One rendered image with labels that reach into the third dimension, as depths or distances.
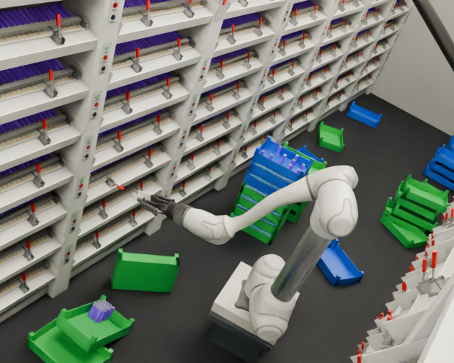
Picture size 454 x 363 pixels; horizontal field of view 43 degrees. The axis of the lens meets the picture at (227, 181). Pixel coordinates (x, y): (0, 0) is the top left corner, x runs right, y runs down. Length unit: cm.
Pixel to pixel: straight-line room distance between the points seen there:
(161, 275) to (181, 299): 18
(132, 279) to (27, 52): 139
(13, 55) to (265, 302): 133
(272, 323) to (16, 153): 117
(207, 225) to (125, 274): 69
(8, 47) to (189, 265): 171
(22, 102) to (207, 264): 159
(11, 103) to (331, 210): 112
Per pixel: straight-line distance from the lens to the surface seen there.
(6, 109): 191
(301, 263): 222
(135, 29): 218
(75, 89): 209
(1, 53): 180
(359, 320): 331
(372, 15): 507
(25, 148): 208
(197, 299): 298
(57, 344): 266
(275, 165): 319
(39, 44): 189
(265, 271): 250
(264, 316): 237
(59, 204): 246
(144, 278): 287
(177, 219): 236
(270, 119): 398
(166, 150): 291
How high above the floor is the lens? 212
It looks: 33 degrees down
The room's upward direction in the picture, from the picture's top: 20 degrees clockwise
